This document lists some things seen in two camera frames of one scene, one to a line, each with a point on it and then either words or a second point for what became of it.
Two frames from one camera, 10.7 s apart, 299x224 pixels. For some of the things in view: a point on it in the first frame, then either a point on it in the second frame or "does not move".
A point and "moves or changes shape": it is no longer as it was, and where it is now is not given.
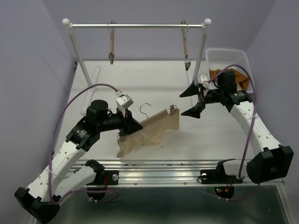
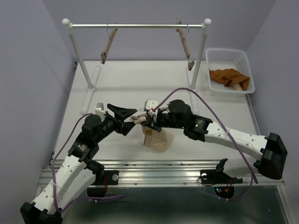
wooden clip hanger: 172,110 moves or changes shape
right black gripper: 195,111 to 152,123
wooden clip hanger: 184,31 moves or changes shape
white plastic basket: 226,59 does not move
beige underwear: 152,134 to 157,142
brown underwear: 241,79 does not move
